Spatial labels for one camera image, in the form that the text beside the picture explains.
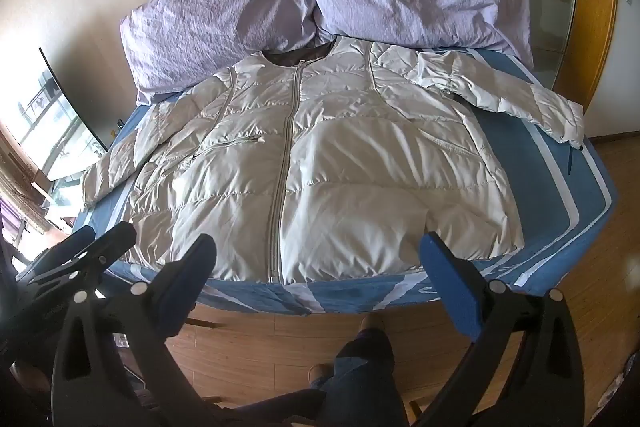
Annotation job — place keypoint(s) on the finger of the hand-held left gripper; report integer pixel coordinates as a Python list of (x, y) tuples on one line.
[(85, 257)]

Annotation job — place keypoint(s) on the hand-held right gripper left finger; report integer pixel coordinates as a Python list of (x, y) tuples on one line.
[(192, 277)]

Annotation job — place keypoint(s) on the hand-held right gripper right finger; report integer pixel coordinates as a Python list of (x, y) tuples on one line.
[(447, 287)]

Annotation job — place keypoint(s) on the beige puffer jacket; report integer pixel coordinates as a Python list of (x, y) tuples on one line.
[(350, 167)]

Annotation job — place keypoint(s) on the brown shoe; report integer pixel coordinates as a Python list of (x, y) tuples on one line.
[(372, 323), (319, 374)]

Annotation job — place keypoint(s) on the blue white striped bed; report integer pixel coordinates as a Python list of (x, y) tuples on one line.
[(360, 299)]

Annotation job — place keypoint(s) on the person's right leg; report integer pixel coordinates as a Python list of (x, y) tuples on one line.
[(365, 367)]

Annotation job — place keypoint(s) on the person's leg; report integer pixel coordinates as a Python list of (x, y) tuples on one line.
[(300, 407), (365, 367)]

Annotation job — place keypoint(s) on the person's left leg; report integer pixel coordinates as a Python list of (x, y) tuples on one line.
[(300, 407)]

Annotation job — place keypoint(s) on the wooden frame glass door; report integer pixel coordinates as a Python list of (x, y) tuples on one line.
[(550, 7)]

